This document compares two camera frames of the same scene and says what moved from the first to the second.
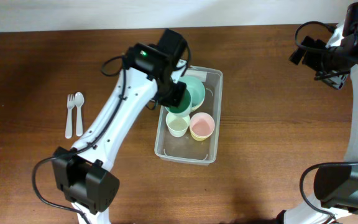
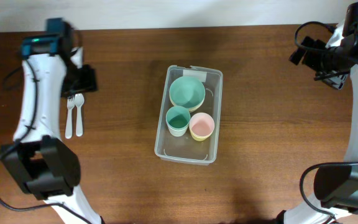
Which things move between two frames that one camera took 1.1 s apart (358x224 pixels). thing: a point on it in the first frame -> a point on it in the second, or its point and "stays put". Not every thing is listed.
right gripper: (335, 80) stays put
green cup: (184, 109) -> (178, 119)
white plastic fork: (70, 106) stays put
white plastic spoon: (79, 99) stays put
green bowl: (196, 88) stays put
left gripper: (177, 99) -> (91, 86)
